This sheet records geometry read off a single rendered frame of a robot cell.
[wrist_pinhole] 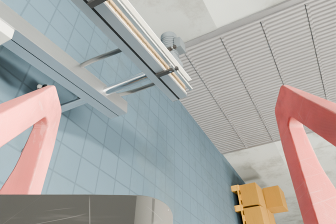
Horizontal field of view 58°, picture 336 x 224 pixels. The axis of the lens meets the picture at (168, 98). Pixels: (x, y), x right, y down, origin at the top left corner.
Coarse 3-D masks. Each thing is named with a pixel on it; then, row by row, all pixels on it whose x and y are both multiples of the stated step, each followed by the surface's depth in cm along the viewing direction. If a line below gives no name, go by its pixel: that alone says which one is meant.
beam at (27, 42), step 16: (0, 0) 116; (0, 16) 114; (16, 16) 121; (16, 32) 120; (32, 32) 126; (16, 48) 127; (32, 48) 128; (48, 48) 132; (32, 64) 136; (48, 64) 137; (64, 64) 138; (64, 80) 147; (80, 80) 147; (96, 80) 157; (80, 96) 159; (96, 96) 159; (112, 96) 166; (112, 112) 174
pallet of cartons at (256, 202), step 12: (240, 192) 512; (252, 192) 502; (264, 192) 544; (276, 192) 535; (240, 204) 500; (252, 204) 493; (264, 204) 523; (276, 204) 526; (252, 216) 485; (264, 216) 493
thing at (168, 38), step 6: (162, 36) 175; (168, 36) 172; (174, 36) 174; (162, 42) 172; (168, 42) 170; (174, 42) 169; (180, 42) 167; (180, 48) 168; (174, 54) 163; (180, 60) 169
